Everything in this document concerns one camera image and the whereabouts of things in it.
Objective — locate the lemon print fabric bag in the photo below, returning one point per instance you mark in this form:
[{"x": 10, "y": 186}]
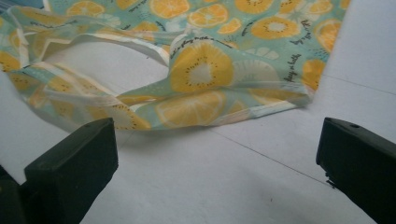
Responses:
[{"x": 199, "y": 71}]

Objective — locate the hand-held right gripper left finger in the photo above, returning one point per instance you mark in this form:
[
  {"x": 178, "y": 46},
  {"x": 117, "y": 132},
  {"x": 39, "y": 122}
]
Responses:
[{"x": 74, "y": 168}]

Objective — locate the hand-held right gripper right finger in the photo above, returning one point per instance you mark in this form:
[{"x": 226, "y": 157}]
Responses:
[{"x": 361, "y": 161}]

